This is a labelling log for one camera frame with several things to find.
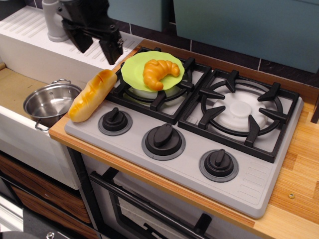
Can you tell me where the grey toy stove top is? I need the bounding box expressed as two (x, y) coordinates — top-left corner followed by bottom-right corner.
(64, 47), (305, 220)

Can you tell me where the black burner grate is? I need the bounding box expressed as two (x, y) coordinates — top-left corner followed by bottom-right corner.
(178, 69), (302, 163)
(107, 47), (212, 124)

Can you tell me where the white toy sink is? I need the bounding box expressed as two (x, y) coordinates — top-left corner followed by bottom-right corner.
(0, 5), (145, 191)

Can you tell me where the white right burner cap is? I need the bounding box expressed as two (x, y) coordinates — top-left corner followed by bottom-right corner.
(212, 91), (268, 132)

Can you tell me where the small stainless steel pot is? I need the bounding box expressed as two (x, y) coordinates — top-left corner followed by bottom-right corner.
(23, 79), (82, 131)

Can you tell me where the black right burner grate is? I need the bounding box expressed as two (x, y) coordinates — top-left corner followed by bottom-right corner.
(178, 69), (302, 163)

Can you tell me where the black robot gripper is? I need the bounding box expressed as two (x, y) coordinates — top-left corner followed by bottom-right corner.
(57, 0), (123, 65)

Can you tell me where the wood grain drawer front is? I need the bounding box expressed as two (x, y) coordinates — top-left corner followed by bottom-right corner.
(0, 152), (98, 239)

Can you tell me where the black left burner grate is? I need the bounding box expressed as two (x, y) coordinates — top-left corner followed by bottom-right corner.
(107, 47), (212, 124)

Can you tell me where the black oven door handle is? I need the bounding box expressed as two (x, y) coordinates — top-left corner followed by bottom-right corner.
(89, 171), (211, 239)

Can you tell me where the light green plastic plate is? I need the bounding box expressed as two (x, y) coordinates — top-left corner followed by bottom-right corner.
(121, 50), (185, 92)

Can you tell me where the toy oven door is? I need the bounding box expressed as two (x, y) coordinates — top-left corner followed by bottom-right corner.
(84, 158), (257, 239)

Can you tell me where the grey toy faucet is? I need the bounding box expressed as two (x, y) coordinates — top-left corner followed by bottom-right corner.
(42, 0), (69, 42)

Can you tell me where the black left stove knob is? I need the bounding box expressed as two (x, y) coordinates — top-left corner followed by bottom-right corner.
(98, 107), (133, 136)

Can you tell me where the black middle stove knob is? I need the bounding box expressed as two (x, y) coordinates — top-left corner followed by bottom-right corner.
(142, 123), (186, 161)

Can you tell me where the yellow toy bread loaf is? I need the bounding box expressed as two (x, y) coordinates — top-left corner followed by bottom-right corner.
(68, 70), (117, 122)

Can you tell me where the orange toy croissant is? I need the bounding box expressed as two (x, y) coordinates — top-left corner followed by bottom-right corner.
(143, 59), (180, 91)

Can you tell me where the black right stove knob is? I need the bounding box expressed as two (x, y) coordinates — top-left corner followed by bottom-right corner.
(199, 149), (239, 183)

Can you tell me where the black stove knob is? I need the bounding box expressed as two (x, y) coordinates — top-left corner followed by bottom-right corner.
(98, 107), (133, 136)
(199, 149), (239, 183)
(142, 123), (186, 161)

